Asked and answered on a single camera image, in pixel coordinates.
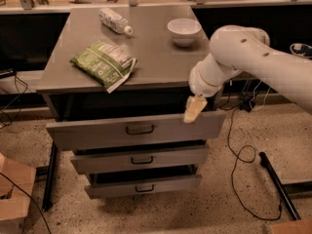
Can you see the black top drawer handle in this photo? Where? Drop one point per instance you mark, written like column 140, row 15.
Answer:
column 136, row 130

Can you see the grey drawer cabinet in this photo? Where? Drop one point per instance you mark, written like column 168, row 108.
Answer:
column 157, row 86

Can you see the grey middle drawer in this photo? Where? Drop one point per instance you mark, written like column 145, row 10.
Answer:
column 111, row 162

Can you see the grey drawer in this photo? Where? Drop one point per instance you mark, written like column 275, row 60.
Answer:
column 111, row 162
column 141, row 182
column 105, row 133

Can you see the cardboard box left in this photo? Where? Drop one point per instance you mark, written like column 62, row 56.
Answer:
column 16, row 184

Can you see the grey top drawer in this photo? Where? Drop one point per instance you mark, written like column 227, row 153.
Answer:
column 105, row 133

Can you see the clear plastic water bottle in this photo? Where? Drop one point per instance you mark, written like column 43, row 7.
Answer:
column 114, row 21

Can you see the green snack bag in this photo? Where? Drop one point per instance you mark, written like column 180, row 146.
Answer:
column 108, row 64

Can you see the black metal floor bar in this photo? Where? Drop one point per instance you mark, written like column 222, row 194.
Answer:
column 265, row 163

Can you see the grey bottom drawer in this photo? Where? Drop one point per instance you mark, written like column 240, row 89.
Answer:
column 141, row 182

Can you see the cardboard box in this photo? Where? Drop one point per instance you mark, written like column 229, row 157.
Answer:
column 16, row 184
column 303, row 226

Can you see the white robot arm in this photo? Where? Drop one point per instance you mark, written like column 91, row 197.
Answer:
column 235, row 49

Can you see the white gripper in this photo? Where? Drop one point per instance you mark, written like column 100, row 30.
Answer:
column 199, row 82

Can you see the white ceramic bowl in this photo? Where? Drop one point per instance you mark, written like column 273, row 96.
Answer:
column 184, row 32

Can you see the cardboard box bottom right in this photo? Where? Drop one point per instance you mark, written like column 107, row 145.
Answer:
column 303, row 226

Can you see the metal bowl on shelf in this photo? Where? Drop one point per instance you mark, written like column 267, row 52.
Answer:
column 301, row 50

